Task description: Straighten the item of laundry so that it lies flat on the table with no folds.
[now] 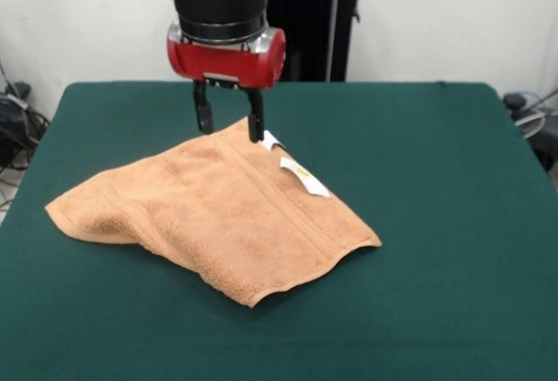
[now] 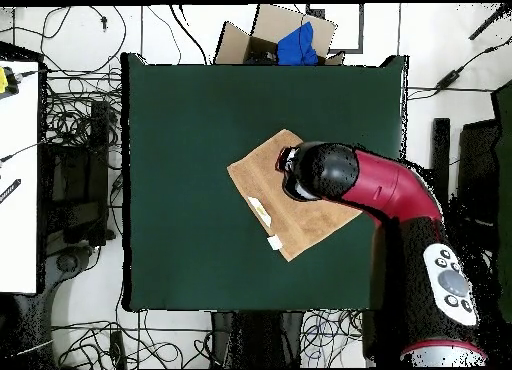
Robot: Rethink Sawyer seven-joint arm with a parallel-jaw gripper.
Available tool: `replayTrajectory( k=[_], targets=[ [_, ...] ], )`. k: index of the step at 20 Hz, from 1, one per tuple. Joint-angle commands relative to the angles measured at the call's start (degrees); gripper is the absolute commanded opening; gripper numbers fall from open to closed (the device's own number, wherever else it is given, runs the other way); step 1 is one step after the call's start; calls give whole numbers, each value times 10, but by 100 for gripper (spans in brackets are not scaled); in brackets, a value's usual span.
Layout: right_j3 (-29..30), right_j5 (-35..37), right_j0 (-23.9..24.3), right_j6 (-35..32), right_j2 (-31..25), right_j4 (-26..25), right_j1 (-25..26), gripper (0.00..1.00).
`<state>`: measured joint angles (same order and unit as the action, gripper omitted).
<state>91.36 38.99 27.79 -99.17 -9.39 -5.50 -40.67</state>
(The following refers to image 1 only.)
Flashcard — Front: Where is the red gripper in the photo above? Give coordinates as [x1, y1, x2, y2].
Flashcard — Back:
[166, 27, 287, 144]

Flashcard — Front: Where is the tan terry towel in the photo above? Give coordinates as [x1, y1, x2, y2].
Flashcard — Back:
[44, 115, 384, 309]

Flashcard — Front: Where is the dark green table cloth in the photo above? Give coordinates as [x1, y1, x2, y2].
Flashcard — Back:
[0, 81, 558, 381]

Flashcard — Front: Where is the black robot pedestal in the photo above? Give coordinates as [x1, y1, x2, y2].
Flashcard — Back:
[263, 0, 380, 83]

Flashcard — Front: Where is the black cable bundle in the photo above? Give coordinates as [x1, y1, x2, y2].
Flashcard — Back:
[0, 82, 51, 173]

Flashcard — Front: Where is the black equipment with hoses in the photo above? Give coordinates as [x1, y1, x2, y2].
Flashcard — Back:
[502, 90, 558, 173]

